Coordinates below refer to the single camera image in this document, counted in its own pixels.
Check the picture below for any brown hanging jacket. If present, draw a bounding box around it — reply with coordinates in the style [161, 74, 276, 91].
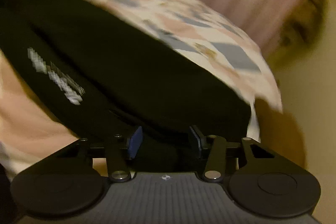
[268, 0, 328, 69]

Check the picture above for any patchwork quilt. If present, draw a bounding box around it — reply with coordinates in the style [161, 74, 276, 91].
[1, 0, 282, 178]

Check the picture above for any black garment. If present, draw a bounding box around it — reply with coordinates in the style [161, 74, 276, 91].
[1, 0, 251, 172]

